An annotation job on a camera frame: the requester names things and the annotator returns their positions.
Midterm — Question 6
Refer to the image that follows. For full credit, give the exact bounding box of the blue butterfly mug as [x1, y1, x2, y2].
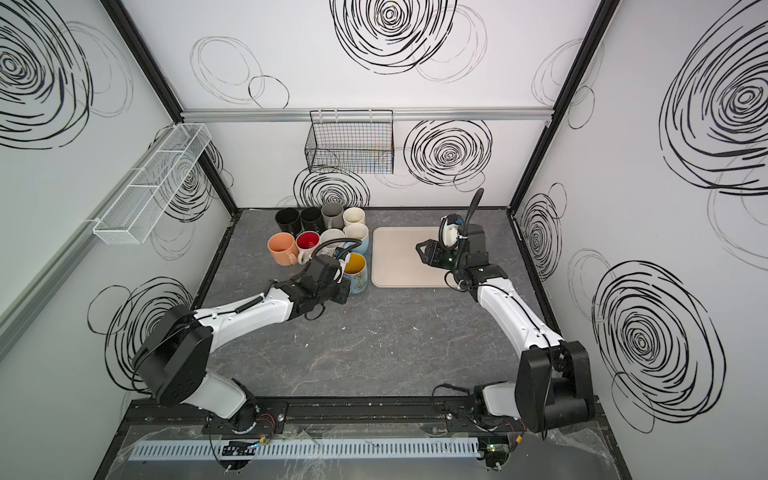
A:
[344, 252, 369, 295]

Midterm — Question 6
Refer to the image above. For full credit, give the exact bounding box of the cream white mug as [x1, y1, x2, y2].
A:
[296, 231, 320, 265]

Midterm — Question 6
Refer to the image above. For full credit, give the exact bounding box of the beige tan mug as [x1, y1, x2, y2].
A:
[319, 229, 345, 256]

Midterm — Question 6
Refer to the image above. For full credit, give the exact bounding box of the orange cream mug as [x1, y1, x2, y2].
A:
[267, 232, 298, 266]

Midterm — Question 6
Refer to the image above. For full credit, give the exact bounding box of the light blue mug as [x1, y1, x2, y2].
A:
[344, 223, 370, 255]

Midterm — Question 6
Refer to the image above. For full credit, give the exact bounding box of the grey mug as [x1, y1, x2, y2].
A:
[321, 202, 345, 230]

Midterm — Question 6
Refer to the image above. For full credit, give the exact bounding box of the white black mug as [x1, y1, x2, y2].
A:
[275, 208, 303, 237]

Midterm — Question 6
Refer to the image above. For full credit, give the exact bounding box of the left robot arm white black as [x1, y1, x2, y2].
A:
[132, 249, 352, 434]

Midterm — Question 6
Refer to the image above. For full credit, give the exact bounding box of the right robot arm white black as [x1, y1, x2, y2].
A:
[416, 214, 595, 433]

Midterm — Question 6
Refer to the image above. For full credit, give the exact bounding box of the beige plastic tray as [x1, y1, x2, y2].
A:
[371, 226, 455, 289]

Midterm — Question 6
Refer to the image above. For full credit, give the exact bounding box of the aluminium wall rail back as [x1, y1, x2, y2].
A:
[181, 106, 554, 123]

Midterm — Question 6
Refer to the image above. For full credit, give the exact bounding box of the aluminium wall rail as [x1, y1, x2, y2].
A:
[1, 123, 178, 361]
[181, 106, 554, 123]

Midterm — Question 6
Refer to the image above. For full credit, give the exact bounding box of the black wire hanging basket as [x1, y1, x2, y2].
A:
[304, 109, 396, 176]

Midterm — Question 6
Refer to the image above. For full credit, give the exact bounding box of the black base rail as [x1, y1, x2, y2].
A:
[120, 395, 538, 438]

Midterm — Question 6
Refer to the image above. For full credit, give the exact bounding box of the white slotted cable duct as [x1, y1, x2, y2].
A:
[127, 438, 481, 461]

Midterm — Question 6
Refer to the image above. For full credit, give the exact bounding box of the white wire shelf basket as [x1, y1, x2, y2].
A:
[92, 123, 211, 245]

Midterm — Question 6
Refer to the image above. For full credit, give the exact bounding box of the black corner frame post right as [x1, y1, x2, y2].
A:
[507, 0, 620, 216]

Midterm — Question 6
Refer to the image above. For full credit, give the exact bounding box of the black corner frame post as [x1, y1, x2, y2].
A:
[507, 0, 620, 216]
[100, 0, 239, 218]

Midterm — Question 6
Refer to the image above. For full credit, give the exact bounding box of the aluminium wall rail left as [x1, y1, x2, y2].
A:
[1, 123, 178, 361]

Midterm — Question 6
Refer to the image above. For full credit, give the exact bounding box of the black corner frame post left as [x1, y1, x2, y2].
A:
[100, 0, 239, 218]

